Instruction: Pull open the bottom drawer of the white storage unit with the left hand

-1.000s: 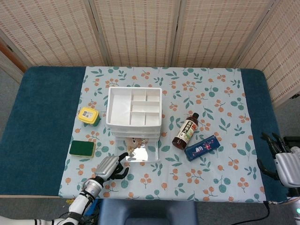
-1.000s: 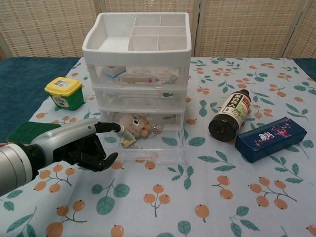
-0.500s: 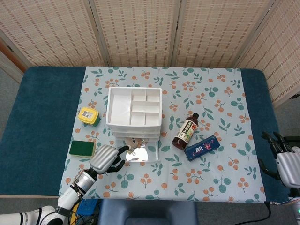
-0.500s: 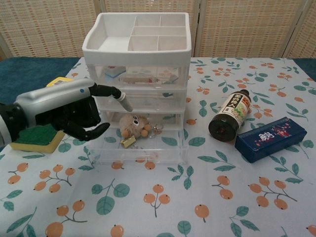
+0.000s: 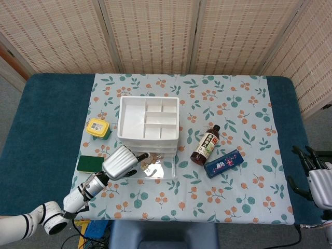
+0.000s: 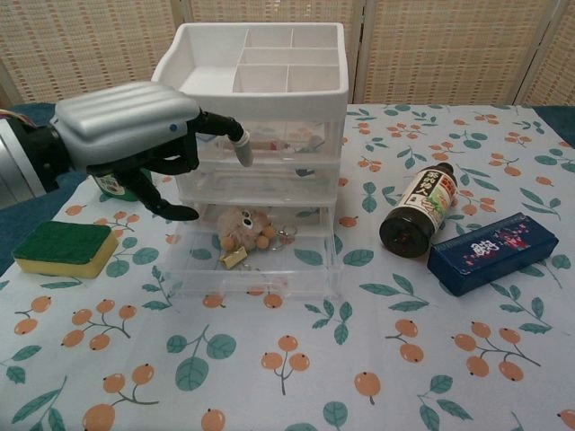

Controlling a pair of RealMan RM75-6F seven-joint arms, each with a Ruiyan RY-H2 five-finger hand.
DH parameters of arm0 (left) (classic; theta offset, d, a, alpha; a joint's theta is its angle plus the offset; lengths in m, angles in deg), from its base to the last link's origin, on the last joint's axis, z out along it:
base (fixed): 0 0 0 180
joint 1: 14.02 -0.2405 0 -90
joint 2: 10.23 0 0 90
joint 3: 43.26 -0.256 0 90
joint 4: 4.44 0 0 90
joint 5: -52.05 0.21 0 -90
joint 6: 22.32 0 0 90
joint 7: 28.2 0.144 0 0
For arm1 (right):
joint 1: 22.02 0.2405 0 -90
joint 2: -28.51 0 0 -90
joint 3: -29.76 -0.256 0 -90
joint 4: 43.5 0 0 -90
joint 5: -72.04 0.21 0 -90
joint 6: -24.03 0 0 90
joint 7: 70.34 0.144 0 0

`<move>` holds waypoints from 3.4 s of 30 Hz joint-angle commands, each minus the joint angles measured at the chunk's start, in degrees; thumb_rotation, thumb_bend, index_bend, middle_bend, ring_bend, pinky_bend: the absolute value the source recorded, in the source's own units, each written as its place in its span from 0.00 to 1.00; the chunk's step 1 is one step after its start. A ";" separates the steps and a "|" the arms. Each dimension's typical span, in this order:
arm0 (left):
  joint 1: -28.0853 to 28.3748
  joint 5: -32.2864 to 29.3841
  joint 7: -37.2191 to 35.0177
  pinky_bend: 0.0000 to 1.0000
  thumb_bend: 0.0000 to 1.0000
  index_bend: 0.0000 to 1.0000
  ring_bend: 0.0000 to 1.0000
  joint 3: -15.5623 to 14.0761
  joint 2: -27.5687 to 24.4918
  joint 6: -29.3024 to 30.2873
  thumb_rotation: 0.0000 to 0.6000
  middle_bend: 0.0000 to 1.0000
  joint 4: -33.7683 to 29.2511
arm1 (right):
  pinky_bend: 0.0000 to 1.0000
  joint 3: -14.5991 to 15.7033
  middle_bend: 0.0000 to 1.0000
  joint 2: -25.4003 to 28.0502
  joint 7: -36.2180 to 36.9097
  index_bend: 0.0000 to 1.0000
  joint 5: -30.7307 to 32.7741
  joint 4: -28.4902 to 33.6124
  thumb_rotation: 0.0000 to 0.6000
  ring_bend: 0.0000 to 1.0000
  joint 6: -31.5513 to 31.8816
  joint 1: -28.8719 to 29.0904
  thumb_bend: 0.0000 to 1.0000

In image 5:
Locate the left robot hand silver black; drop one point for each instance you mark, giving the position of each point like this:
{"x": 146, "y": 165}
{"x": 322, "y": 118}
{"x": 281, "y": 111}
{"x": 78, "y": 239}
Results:
{"x": 119, "y": 162}

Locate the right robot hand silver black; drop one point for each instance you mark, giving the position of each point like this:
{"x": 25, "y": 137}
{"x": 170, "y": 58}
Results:
{"x": 321, "y": 181}

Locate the clear plastic drawer shallow contents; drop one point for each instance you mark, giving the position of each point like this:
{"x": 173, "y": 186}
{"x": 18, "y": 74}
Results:
{"x": 166, "y": 166}

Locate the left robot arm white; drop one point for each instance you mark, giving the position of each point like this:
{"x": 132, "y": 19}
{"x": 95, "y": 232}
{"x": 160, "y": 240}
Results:
{"x": 77, "y": 197}

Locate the blue robot base seat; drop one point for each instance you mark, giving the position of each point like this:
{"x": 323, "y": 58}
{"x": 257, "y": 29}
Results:
{"x": 163, "y": 234}

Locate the green yellow sponge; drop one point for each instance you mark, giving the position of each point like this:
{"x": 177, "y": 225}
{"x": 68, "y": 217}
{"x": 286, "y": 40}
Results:
{"x": 89, "y": 164}

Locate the blue box on floor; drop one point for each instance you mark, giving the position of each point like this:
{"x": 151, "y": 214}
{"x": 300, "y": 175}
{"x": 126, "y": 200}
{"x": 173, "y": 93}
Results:
{"x": 97, "y": 229}

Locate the green tub yellow lid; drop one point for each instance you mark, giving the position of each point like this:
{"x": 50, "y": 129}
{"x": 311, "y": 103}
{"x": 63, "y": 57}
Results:
{"x": 98, "y": 128}

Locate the teal table cover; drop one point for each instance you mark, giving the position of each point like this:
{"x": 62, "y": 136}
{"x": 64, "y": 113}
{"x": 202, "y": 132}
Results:
{"x": 46, "y": 124}

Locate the dark tea bottle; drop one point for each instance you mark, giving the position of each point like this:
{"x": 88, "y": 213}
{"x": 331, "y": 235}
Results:
{"x": 206, "y": 145}

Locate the floral fruit print tablecloth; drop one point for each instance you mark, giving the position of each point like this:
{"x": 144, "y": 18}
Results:
{"x": 207, "y": 202}

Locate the blue pencil case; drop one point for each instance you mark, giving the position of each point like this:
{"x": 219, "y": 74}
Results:
{"x": 224, "y": 164}

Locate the woven folding screen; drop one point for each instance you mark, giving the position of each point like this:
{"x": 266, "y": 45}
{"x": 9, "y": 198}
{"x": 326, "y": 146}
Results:
{"x": 155, "y": 33}

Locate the white drawer organizer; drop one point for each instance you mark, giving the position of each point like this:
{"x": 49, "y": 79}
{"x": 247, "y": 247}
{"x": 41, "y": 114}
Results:
{"x": 132, "y": 116}

